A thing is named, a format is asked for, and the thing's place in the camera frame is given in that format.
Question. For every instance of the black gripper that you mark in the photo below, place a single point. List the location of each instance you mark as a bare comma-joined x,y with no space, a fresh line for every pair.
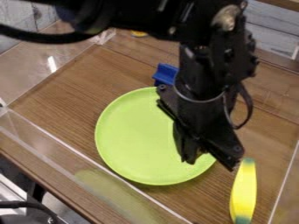
203,129

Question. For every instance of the yellow green banana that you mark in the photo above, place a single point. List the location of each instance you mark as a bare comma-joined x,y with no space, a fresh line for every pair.
243,197

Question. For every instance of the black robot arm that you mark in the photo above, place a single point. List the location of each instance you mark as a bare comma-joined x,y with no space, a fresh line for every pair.
217,59

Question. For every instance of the green round plate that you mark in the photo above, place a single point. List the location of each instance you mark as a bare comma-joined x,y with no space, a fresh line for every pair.
135,142

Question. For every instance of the blue plastic block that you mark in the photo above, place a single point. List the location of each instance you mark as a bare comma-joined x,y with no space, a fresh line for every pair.
165,74

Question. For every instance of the yellow labelled tin can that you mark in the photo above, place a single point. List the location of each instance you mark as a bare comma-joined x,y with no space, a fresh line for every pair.
139,34

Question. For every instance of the clear acrylic triangle bracket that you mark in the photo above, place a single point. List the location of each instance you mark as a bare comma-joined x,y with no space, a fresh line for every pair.
105,36

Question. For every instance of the clear acrylic enclosure wall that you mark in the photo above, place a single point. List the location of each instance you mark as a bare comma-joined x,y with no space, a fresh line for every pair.
85,184

